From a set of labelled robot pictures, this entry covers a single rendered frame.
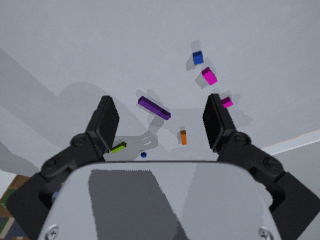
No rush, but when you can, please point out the purple rod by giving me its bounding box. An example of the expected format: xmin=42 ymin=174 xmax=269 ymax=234
xmin=138 ymin=96 xmax=171 ymax=120

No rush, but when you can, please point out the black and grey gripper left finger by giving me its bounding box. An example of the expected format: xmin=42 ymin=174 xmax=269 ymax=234
xmin=6 ymin=96 xmax=119 ymax=240

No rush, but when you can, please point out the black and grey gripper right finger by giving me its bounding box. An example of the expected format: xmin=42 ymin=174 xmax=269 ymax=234
xmin=203 ymin=94 xmax=320 ymax=240

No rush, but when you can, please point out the lime green rod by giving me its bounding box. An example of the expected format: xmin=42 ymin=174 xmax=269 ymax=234
xmin=110 ymin=142 xmax=127 ymax=153

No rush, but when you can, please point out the orange rod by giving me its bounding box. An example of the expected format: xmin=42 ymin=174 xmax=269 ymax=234
xmin=181 ymin=130 xmax=187 ymax=145

